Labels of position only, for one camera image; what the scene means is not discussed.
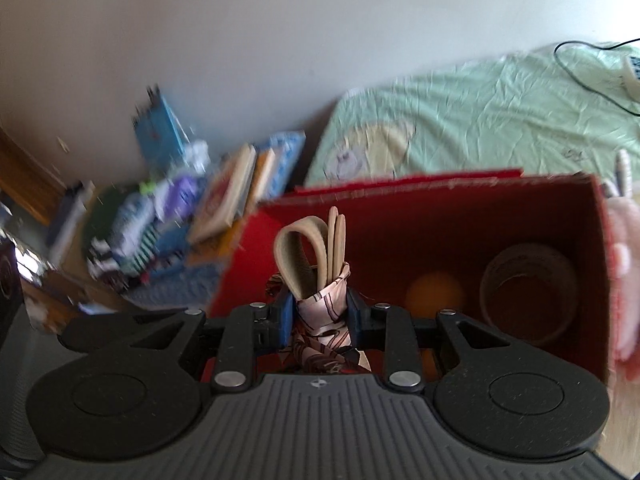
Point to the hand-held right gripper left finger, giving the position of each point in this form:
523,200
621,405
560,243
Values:
287,320

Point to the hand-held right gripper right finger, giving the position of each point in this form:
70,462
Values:
357,320

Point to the wooden gourd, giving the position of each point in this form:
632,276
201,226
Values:
435,292

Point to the red cardboard box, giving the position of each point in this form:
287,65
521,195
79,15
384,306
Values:
425,240

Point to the open book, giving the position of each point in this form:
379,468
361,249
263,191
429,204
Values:
220,200

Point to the pile of clothes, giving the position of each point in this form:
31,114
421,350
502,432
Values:
145,235

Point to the thin book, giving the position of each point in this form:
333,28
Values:
262,175

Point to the blue patterned packet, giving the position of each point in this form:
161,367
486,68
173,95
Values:
287,155

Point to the blue paper bag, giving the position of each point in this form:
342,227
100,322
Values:
160,130

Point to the light pink plush toy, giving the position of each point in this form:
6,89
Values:
620,280

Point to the white power strip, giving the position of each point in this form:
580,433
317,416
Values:
632,70

